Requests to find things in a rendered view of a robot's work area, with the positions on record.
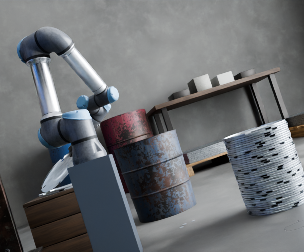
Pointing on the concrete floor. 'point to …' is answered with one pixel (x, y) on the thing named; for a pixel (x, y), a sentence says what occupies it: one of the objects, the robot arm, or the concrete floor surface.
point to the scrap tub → (156, 177)
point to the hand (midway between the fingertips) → (72, 154)
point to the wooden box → (58, 223)
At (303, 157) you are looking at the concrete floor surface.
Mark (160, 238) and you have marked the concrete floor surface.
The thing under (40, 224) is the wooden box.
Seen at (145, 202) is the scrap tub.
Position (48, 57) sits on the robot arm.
